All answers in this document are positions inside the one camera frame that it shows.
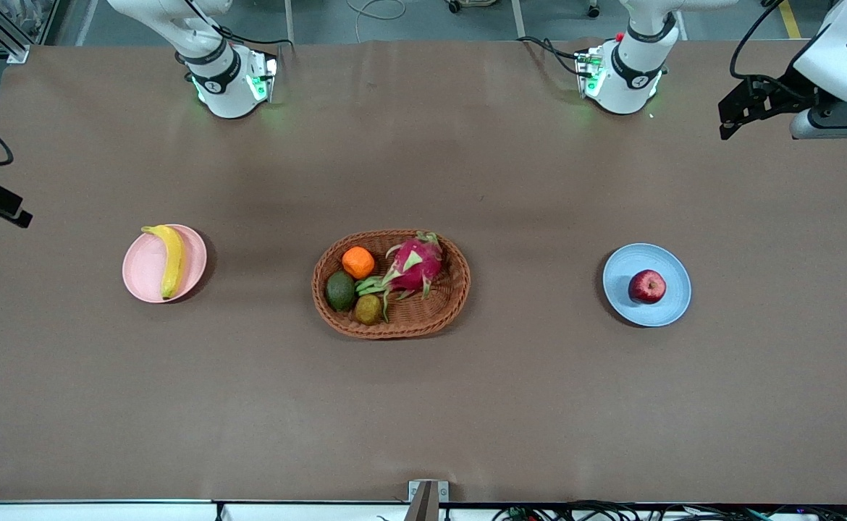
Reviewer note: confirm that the pink dragon fruit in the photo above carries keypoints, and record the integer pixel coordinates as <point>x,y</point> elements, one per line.
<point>416,264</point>

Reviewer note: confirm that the orange tangerine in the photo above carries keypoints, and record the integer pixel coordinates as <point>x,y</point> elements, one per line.
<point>358,263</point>

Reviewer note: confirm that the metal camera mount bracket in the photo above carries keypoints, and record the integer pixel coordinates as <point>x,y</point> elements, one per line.
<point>427,503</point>

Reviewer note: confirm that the brown wicker basket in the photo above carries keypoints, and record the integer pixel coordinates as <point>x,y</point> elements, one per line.
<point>409,323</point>

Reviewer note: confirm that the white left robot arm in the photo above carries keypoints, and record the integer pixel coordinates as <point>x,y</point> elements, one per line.
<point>630,79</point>

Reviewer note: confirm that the brown kiwi fruit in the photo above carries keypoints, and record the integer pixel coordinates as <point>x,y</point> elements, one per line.
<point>368,310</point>

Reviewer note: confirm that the dark green avocado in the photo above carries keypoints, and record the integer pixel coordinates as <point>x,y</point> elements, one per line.
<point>340,291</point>

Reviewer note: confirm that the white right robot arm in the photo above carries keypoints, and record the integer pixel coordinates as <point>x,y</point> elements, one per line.
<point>224,94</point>

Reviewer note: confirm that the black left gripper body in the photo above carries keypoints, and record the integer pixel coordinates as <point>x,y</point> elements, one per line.
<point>779,93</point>

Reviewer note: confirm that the red apple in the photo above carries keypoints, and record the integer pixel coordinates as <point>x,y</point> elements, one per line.
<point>646,286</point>

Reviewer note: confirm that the pink plate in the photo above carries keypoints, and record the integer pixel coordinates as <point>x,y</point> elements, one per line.
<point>145,271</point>

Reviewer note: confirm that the yellow banana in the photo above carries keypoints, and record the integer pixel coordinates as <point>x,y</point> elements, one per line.
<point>174,264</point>

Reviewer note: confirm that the light blue plate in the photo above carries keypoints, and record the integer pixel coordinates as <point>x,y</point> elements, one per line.
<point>622,297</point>

